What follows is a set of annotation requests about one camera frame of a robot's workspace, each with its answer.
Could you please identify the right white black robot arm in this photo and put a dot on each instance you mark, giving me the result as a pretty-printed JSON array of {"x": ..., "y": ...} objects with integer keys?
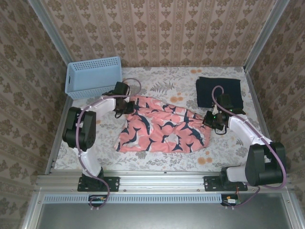
[{"x": 264, "y": 164}]

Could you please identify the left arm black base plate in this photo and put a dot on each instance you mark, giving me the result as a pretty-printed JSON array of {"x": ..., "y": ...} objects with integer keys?
[{"x": 114, "y": 183}]

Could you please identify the long aluminium mounting rail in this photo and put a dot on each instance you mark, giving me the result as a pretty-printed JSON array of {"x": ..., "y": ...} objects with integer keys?
[{"x": 162, "y": 182}]

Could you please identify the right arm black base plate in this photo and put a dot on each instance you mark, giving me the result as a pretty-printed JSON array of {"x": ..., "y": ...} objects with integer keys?
[{"x": 209, "y": 183}]

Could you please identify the grey metal panel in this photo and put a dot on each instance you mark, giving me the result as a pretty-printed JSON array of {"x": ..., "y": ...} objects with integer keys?
[{"x": 166, "y": 217}]

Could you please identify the navy blue t-shirt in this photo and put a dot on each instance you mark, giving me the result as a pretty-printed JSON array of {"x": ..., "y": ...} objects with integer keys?
[{"x": 214, "y": 83}]

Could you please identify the floral printed tablecloth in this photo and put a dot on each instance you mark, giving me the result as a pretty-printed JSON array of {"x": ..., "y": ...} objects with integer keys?
[{"x": 166, "y": 78}]

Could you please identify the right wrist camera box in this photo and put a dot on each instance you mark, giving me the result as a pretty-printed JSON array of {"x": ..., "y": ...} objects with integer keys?
[{"x": 215, "y": 109}]

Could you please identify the pink navy white patterned garment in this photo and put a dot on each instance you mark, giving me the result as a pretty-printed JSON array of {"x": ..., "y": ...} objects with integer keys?
[{"x": 164, "y": 131}]

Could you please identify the blue plastic laundry basket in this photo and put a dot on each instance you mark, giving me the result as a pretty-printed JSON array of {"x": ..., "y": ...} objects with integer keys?
[{"x": 93, "y": 78}]

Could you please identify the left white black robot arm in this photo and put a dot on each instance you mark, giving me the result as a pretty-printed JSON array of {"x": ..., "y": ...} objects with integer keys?
[{"x": 78, "y": 128}]

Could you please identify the aluminium frame post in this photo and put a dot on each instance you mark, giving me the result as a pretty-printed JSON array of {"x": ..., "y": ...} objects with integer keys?
[
  {"x": 263, "y": 35},
  {"x": 55, "y": 35}
]

